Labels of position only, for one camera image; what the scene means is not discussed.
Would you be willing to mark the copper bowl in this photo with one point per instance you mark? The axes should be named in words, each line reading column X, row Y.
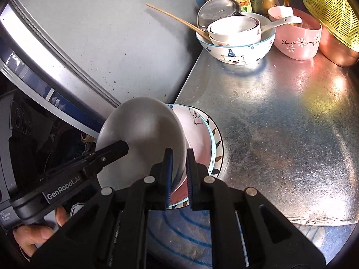
column 339, row 53

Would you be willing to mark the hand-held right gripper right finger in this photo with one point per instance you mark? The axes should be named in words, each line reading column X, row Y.
column 190, row 179

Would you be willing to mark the small white bowl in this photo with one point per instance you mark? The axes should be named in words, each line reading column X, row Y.
column 238, row 42
column 235, row 26

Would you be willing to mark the person's left hand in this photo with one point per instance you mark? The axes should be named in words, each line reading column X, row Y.
column 30, row 236

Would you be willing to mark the grey appliance panel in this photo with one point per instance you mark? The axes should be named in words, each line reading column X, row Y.
column 98, row 33

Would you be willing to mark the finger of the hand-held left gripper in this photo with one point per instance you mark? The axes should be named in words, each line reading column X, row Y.
column 112, row 152

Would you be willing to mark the yellow plastic basket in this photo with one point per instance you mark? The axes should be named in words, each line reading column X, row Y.
column 328, row 5

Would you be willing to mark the small pink bowl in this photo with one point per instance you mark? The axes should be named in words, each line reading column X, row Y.
column 277, row 14

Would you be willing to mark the wooden chopstick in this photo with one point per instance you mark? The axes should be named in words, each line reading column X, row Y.
column 174, row 16

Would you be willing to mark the white ceramic spoon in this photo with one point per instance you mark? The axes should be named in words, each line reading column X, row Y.
column 280, row 22

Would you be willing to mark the leaf pattern plate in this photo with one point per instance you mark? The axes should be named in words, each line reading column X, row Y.
column 219, row 145

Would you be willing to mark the metal strainer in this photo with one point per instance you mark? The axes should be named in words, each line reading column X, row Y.
column 217, row 11

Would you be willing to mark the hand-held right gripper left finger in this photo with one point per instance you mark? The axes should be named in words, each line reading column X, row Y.
column 169, row 173

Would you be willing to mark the pink flower bowl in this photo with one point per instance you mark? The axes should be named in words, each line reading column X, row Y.
column 300, row 47

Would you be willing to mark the large bear print bowl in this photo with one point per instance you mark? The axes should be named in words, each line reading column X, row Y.
column 241, row 54

